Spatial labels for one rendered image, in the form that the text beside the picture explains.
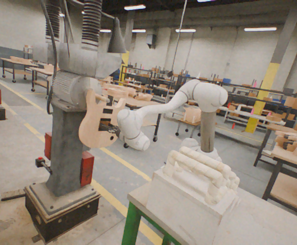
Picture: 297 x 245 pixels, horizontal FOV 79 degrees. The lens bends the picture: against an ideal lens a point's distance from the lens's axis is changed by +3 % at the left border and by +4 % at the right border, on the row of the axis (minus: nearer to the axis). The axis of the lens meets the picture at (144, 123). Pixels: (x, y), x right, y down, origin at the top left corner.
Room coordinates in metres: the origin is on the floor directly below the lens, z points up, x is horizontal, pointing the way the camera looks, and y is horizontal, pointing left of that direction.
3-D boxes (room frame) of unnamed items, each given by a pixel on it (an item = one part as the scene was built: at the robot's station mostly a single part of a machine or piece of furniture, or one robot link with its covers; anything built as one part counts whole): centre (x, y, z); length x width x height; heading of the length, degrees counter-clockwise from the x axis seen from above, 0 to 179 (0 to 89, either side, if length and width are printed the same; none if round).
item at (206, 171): (0.55, -0.19, 1.20); 0.20 x 0.03 x 0.03; 51
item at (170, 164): (0.61, -0.13, 1.15); 0.03 x 0.03 x 0.09
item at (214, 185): (0.50, -0.26, 1.15); 0.03 x 0.03 x 0.09
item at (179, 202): (0.59, -0.22, 1.02); 0.27 x 0.15 x 0.17; 52
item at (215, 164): (0.62, -0.24, 1.20); 0.20 x 0.03 x 0.03; 51
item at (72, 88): (1.41, 0.59, 1.25); 0.41 x 0.27 x 0.26; 52
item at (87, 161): (1.58, 0.55, 0.49); 0.25 x 0.12 x 0.37; 52
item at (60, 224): (1.45, 0.65, 0.12); 0.61 x 0.51 x 0.25; 142
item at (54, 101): (1.45, 0.65, 1.11); 0.36 x 0.24 x 0.04; 52
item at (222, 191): (0.53, -0.29, 1.12); 0.11 x 0.03 x 0.03; 142
